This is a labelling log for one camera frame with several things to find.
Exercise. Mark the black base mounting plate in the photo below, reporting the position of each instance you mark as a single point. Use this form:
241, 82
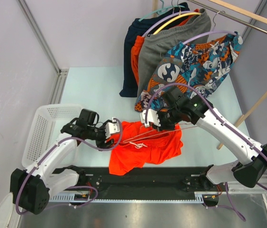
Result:
167, 183

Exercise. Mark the wooden clothes rack frame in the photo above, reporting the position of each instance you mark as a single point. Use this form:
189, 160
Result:
254, 17

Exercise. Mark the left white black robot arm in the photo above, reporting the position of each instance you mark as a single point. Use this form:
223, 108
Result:
34, 186

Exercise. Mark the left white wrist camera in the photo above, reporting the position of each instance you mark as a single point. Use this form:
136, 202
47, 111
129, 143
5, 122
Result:
112, 127

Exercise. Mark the purple hanger front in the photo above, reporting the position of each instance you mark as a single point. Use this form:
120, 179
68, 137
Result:
209, 35

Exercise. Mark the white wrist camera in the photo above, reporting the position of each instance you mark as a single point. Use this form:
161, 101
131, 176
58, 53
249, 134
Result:
150, 118
112, 127

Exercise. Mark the purple hanger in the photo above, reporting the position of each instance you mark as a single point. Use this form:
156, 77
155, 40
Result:
209, 35
160, 22

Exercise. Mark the purple hanger rear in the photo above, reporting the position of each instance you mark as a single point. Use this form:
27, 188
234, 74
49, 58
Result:
160, 22

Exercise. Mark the metal clothes rail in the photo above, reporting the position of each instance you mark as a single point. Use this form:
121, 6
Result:
224, 14

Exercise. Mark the teal hanger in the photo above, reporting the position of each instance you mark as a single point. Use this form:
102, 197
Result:
158, 8

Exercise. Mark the white slotted cable duct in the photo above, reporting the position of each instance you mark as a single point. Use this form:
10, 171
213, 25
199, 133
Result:
71, 197

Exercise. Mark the bright orange shorts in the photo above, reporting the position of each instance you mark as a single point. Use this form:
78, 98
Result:
156, 150

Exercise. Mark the navy blue shorts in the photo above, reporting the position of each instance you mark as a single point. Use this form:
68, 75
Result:
137, 28

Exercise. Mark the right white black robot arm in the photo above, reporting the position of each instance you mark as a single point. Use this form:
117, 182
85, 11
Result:
251, 156

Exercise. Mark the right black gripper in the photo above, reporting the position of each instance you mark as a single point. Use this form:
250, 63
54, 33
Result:
162, 127

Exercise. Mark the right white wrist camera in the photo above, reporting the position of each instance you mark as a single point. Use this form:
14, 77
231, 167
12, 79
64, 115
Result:
150, 118

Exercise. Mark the patterned blue orange shorts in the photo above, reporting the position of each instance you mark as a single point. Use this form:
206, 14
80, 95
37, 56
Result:
197, 68

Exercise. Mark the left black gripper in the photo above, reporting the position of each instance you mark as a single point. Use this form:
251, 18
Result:
101, 143

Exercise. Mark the white plastic laundry basket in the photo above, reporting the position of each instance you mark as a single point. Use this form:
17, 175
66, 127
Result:
45, 129

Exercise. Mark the dark orange hanging shorts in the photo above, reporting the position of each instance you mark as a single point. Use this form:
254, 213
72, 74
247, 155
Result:
135, 50

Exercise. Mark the yellow hanger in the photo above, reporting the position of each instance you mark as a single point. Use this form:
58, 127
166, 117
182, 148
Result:
174, 19

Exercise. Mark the aluminium frame post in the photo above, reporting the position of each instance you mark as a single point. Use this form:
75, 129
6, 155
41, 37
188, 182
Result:
38, 33

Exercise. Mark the grey shorts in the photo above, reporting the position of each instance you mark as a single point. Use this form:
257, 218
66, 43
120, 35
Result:
156, 46

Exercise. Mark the pink wire hanger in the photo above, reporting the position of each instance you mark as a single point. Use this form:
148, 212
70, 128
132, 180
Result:
182, 126

